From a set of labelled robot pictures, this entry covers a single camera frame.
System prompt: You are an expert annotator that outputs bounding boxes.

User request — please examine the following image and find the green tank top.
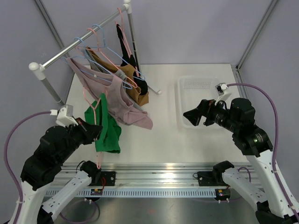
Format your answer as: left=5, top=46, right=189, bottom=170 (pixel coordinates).
left=84, top=93, right=121, bottom=154

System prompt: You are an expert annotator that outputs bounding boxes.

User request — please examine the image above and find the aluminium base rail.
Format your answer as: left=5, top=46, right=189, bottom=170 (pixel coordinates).
left=51, top=162, right=262, bottom=189

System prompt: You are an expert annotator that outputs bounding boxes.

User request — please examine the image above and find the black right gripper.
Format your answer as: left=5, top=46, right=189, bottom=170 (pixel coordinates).
left=183, top=97, right=239, bottom=132

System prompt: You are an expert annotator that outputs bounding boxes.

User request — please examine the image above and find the brown tank top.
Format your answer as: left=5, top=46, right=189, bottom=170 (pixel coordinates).
left=86, top=47, right=149, bottom=106

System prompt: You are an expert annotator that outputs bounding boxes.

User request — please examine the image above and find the white slotted cable duct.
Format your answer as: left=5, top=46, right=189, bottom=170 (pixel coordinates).
left=45, top=188, right=217, bottom=198

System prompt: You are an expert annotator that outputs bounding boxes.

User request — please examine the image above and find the pink hanger under black top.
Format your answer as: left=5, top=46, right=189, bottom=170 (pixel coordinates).
left=114, top=7, right=141, bottom=77

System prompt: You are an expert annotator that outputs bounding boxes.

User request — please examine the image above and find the purple floor cable left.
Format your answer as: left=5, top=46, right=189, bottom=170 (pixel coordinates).
left=59, top=198, right=101, bottom=222

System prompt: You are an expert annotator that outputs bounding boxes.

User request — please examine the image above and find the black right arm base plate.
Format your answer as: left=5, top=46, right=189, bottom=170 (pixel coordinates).
left=192, top=171, right=228, bottom=187

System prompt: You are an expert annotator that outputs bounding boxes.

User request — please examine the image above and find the grey tank top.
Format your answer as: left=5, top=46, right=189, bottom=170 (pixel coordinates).
left=84, top=48, right=143, bottom=110

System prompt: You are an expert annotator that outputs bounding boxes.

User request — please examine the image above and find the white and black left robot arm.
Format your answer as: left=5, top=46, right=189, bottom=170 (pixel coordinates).
left=9, top=118, right=103, bottom=224

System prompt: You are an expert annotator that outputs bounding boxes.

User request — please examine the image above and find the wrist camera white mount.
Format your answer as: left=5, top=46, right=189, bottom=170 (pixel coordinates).
left=50, top=105, right=78, bottom=127
left=215, top=83, right=232, bottom=104

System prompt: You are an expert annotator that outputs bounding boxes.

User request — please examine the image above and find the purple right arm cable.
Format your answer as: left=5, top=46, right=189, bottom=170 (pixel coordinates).
left=228, top=83, right=299, bottom=217

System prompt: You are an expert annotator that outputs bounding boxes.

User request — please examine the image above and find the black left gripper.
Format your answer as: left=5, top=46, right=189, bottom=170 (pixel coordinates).
left=57, top=116, right=104, bottom=163

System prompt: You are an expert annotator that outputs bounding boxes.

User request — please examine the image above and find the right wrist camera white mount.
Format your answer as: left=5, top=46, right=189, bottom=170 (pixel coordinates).
left=215, top=83, right=232, bottom=104

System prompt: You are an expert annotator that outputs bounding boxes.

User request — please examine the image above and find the mauve pink tank top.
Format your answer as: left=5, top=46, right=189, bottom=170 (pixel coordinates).
left=68, top=59, right=153, bottom=130

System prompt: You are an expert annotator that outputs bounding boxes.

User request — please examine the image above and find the metal clothes rack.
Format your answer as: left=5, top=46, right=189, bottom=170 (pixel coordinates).
left=28, top=0, right=162, bottom=107

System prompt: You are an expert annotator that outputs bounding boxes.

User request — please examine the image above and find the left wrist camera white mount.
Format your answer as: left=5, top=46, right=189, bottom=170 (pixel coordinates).
left=50, top=105, right=78, bottom=127

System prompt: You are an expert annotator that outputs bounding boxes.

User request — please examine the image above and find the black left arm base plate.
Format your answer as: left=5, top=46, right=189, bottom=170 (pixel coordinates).
left=89, top=171, right=116, bottom=187

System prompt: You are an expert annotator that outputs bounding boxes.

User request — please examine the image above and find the black tank top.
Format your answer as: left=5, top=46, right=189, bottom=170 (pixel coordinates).
left=116, top=24, right=148, bottom=96

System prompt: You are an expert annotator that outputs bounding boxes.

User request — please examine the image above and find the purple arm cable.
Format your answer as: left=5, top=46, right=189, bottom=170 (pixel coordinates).
left=4, top=111, right=52, bottom=224
left=228, top=83, right=299, bottom=217

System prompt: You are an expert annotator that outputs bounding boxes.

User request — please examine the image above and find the white plastic basket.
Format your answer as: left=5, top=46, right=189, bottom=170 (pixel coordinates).
left=176, top=75, right=221, bottom=129

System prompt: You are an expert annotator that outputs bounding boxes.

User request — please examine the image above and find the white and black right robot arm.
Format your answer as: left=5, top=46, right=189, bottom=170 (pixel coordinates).
left=183, top=98, right=299, bottom=224

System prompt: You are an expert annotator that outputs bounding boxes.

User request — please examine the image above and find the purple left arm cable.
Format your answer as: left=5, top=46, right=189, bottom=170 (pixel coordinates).
left=4, top=111, right=52, bottom=224

